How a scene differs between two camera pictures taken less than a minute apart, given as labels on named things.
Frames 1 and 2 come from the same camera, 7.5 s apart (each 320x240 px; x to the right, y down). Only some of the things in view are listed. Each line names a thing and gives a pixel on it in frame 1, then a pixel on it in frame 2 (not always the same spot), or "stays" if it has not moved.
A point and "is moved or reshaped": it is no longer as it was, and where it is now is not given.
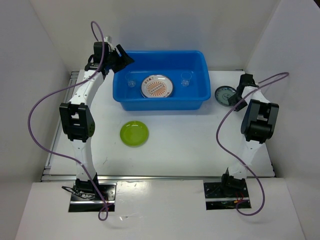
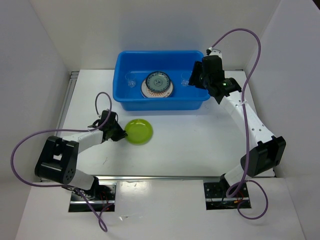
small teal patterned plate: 223,93 is moved or reshaped
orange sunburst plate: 156,86 stays
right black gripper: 232,100 to 194,79
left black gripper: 124,60 to 121,133
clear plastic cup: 186,77 stays
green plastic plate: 134,133 is moved or reshaped
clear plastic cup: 131,79 stays
